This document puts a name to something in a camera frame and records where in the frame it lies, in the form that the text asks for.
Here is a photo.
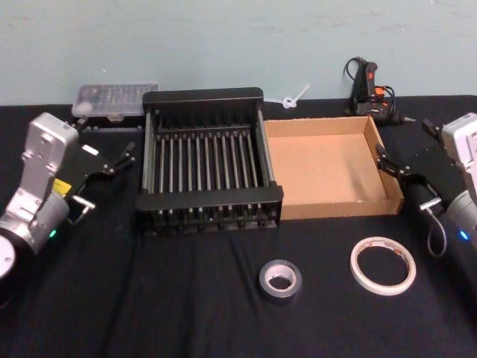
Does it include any thin dark cable silver plug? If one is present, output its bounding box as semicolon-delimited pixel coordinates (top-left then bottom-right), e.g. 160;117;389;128
419;198;448;258
68;195;96;225

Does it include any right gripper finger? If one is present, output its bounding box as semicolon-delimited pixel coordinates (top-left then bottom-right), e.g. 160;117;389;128
422;118;443;139
374;142;411;180

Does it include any clear plastic case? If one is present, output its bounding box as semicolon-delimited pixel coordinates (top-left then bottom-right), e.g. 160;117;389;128
70;83;159;125

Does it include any white tape roll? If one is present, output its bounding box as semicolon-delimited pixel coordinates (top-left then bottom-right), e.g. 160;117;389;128
349;236;417;298

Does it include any silver tape roll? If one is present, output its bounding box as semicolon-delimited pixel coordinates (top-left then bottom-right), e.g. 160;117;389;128
259;260;303;304

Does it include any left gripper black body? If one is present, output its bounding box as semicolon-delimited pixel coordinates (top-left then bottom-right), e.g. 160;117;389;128
54;128;113;205

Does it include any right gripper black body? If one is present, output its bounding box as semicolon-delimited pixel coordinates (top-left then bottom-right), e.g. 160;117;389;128
403;138;467;212

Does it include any black table cloth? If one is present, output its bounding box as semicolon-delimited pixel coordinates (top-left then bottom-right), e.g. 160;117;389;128
0;94;477;358

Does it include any pale wall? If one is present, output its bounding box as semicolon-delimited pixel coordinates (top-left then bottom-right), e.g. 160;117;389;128
0;0;477;108

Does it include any black rack with steel bars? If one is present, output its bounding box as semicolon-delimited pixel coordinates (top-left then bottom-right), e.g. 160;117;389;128
134;87;285;238

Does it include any black corded tool red switch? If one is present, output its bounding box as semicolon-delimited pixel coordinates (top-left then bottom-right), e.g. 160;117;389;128
342;56;416;126

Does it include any white three-armed plastic piece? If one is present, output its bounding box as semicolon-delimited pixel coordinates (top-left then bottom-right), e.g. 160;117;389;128
262;84;312;110

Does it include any shallow brown cardboard tray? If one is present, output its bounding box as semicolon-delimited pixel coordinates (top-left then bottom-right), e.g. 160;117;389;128
262;115;405;222

